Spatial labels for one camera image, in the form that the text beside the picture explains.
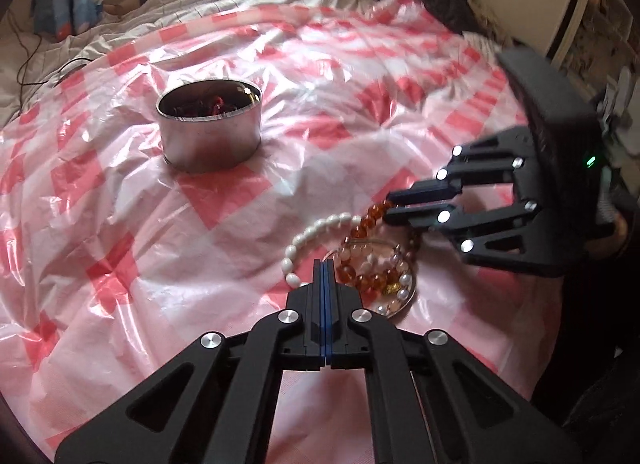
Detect red checkered plastic sheet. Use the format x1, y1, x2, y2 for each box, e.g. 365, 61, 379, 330
0, 0, 566, 464

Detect white bead bracelet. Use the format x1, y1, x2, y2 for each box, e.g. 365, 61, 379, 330
282, 213, 353, 290

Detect white striped duvet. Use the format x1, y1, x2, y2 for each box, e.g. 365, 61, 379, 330
0, 0, 361, 110

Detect small round glass dish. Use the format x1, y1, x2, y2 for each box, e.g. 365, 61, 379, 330
325, 237, 418, 320

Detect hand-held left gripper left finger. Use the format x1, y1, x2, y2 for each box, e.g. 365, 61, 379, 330
54, 259, 326, 464

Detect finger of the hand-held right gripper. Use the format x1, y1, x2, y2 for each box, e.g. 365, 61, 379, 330
384, 197, 566, 277
387, 127, 541, 210

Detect pink and pearl bead bracelet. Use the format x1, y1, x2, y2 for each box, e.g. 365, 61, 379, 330
340, 239, 418, 317

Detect round metal tin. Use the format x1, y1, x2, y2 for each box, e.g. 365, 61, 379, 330
156, 82, 263, 174

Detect black charger cable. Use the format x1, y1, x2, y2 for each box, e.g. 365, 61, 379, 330
15, 9, 96, 88

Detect amber bead bracelet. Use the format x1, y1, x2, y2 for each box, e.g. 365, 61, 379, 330
335, 200, 401, 305

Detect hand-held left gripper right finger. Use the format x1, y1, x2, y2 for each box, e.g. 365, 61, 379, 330
325, 259, 583, 464

